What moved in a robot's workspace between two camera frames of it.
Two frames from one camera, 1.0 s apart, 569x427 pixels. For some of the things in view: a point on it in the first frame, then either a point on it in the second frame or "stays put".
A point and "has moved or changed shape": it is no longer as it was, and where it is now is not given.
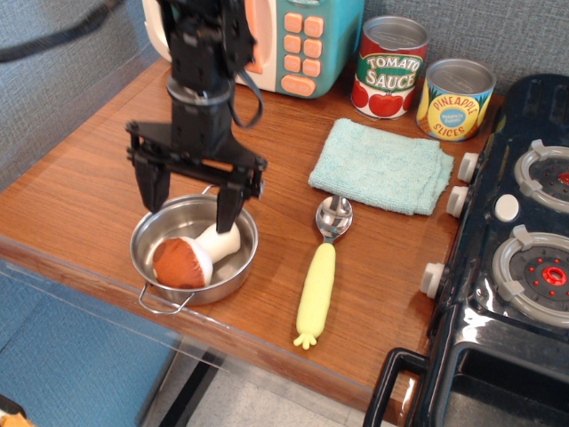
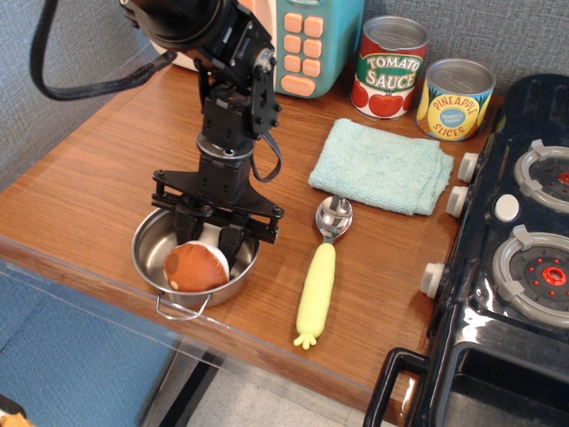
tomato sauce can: x=392 y=50 stays put
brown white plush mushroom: x=188 y=262 has moved or changed shape
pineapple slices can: x=455 y=97 stays put
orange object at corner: x=17 y=416 stays put
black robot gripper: x=197 y=144 to x=217 y=190
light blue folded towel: x=383 y=167 stays put
